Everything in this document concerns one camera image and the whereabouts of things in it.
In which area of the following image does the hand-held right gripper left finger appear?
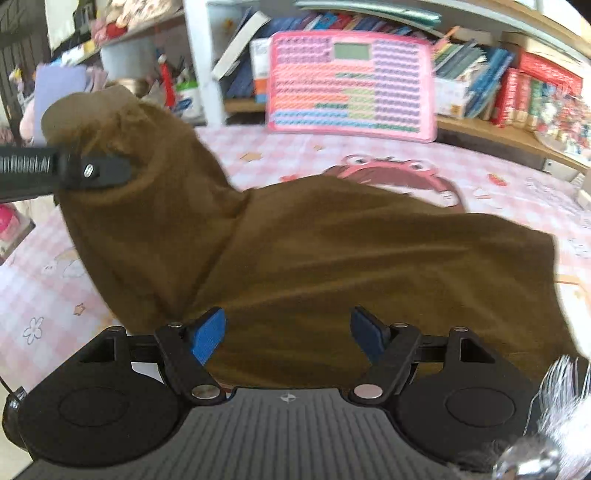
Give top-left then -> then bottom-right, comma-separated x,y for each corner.
75,307 -> 228,408

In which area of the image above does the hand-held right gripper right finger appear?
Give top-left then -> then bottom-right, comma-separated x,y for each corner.
348,306 -> 498,407

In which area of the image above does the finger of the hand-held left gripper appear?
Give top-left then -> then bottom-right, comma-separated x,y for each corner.
55,154 -> 134,191

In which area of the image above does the brown garment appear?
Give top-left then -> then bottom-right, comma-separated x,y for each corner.
41,85 -> 588,392

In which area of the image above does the purple cloth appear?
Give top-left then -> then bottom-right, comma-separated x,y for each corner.
34,64 -> 90,121

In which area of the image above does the brass bowl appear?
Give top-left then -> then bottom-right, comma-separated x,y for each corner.
105,78 -> 149,97

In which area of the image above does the red tassel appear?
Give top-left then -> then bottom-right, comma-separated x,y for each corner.
158,54 -> 178,109

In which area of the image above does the white and wooden bookshelf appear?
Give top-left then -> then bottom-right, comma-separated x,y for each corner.
182,0 -> 591,172

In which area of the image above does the pink checked cartoon desk mat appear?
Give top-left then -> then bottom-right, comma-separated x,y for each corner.
0,124 -> 591,398

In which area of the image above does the shiny silver ball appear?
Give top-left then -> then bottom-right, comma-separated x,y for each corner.
493,436 -> 563,480

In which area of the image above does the white fluffy pompom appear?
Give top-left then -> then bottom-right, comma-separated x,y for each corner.
538,355 -> 591,480

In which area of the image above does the pink learning tablet toy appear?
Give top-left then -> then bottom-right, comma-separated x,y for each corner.
264,30 -> 438,143

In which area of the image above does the row of books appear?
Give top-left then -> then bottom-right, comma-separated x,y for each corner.
211,8 -> 586,131

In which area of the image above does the colourful bead ornament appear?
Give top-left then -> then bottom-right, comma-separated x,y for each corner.
534,87 -> 591,158

